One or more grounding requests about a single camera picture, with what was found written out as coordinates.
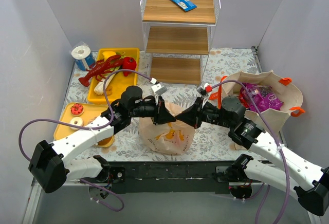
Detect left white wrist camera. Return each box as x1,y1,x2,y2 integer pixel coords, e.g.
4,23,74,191
150,78,167,104

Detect red candy bag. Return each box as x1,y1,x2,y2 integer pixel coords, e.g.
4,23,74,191
239,89,249,109

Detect red frosted donut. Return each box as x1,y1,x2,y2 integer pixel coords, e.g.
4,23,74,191
70,103,84,116

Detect blue snack packet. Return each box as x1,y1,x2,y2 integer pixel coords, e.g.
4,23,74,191
170,0,197,12

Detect white leek stalk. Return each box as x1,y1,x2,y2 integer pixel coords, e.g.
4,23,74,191
94,74,116,95

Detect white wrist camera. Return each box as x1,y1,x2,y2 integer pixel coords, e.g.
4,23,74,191
150,78,167,104
196,81,212,105

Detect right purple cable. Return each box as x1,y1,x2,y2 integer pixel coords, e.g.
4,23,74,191
205,80,291,224

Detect red toy lobster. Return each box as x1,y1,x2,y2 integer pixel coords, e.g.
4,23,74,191
78,54,123,87

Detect banana print plastic bag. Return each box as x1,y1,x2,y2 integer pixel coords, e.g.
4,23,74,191
139,118,195,155

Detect blue wrapped paper roll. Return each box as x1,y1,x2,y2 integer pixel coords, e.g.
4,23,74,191
70,42,95,71

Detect purple snack bag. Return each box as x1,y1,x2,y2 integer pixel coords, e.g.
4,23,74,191
241,83,284,112

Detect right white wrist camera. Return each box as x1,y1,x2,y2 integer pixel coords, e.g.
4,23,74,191
196,81,212,105

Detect floral table mat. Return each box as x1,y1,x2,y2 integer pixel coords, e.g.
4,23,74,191
65,48,265,161

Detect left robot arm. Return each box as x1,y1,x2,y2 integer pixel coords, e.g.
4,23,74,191
29,83,175,193

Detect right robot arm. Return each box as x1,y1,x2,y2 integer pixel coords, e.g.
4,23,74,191
176,97,328,216

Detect red bell pepper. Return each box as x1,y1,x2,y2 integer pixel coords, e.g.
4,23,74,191
122,57,137,70

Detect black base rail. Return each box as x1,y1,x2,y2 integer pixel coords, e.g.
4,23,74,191
102,161,233,194

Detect yellow vegetable bin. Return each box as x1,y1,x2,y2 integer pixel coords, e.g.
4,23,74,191
87,48,139,104

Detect white ring donut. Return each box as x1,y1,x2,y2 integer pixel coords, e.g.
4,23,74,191
69,117,84,130

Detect beige canvas tote bag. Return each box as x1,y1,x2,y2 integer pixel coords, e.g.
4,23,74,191
210,71,305,136

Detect white wire wooden shelf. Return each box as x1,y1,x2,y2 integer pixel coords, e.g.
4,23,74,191
140,0,221,84

